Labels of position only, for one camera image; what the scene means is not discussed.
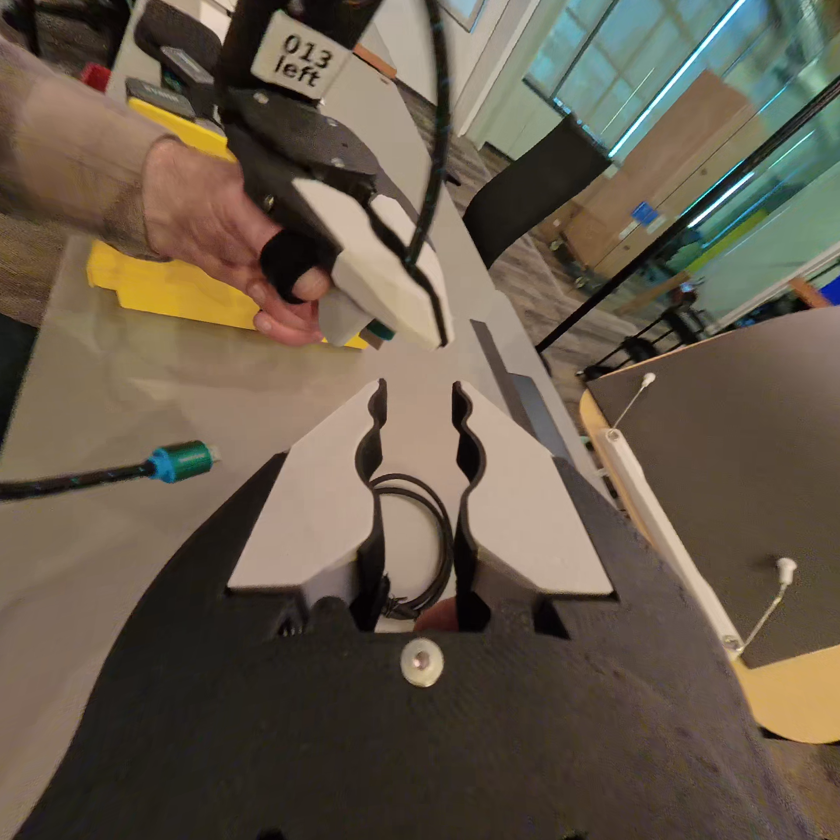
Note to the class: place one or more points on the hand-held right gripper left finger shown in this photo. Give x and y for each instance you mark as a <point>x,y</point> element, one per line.
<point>309,525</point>

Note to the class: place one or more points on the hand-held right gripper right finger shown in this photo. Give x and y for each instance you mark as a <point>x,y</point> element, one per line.
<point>532,525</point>

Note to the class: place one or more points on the black rounded object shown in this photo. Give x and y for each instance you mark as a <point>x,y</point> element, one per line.
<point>177,33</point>

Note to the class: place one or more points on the person's left hand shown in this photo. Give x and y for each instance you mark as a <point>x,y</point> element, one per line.
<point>204,210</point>

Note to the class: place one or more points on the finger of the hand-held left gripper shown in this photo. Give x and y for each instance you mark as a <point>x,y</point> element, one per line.
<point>355,250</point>
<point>427,282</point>

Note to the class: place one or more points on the white laptop stand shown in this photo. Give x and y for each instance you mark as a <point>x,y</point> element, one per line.
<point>656,512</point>

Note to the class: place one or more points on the black office chair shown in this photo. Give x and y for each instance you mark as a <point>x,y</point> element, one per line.
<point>532,184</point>

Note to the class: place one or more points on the yellow plastic bin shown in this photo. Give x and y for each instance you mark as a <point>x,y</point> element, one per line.
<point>145,282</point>

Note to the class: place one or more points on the person's left forearm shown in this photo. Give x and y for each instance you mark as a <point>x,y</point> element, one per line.
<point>66,145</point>

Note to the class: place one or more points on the wooden board with black surface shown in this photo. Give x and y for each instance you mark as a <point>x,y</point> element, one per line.
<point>748,446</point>

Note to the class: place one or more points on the grey flat device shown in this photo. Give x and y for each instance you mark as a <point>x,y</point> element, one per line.
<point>164,99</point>

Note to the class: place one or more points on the black pole with round base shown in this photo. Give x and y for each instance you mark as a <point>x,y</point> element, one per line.
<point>696,230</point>

